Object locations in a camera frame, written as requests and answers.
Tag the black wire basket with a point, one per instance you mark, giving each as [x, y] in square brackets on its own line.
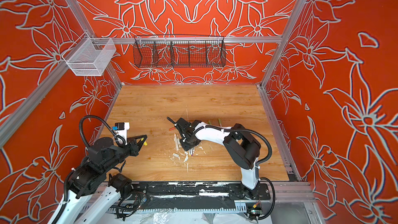
[186, 51]

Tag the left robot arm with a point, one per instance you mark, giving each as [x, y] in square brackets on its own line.
[89, 192]

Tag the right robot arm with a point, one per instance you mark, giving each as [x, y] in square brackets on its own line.
[239, 142]

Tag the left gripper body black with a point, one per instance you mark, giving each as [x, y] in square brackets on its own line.
[124, 151]

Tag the white pen orange tip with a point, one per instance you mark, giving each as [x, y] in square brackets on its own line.
[176, 140]

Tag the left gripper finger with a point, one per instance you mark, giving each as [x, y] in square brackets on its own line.
[139, 145]
[137, 138]

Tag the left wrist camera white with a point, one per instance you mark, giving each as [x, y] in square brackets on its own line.
[120, 132]

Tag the clear plastic bin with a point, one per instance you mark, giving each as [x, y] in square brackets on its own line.
[89, 59]

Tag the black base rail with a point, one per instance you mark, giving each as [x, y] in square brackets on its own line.
[229, 190]

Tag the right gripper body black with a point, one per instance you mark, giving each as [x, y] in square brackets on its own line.
[186, 144]

